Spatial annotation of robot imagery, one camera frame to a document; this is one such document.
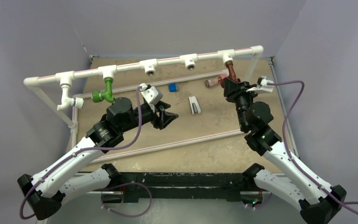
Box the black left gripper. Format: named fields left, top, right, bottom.
left=119, top=100, right=178, bottom=133

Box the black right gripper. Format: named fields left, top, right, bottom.
left=222, top=78, right=258, bottom=131

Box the brown water faucet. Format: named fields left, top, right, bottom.
left=220, top=61, right=241, bottom=88

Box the white PVC pipe frame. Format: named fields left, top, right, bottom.
left=23, top=45, right=264, bottom=164

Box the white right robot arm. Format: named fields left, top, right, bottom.
left=220, top=77, right=346, bottom=224

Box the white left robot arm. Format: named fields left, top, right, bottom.
left=17, top=98, right=179, bottom=220

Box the green water faucet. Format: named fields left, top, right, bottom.
left=91, top=77, right=115, bottom=104

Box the white water faucet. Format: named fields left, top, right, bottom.
left=56, top=84, right=84, bottom=111

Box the pink capped colourful can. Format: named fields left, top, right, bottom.
left=204, top=74, right=227, bottom=88

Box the blue cube block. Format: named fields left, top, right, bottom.
left=168, top=84, right=178, bottom=92

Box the white stapler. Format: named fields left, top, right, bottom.
left=189, top=96, right=201, bottom=115

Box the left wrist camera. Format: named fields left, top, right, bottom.
left=139, top=83, right=163, bottom=112

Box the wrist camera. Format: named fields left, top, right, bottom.
left=139, top=83, right=163, bottom=112
left=246, top=76, right=275, bottom=94

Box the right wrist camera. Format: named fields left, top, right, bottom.
left=246, top=76, right=275, bottom=94

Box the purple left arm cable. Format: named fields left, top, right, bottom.
left=19, top=85, right=154, bottom=220

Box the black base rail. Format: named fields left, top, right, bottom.
left=71, top=171, right=310, bottom=205

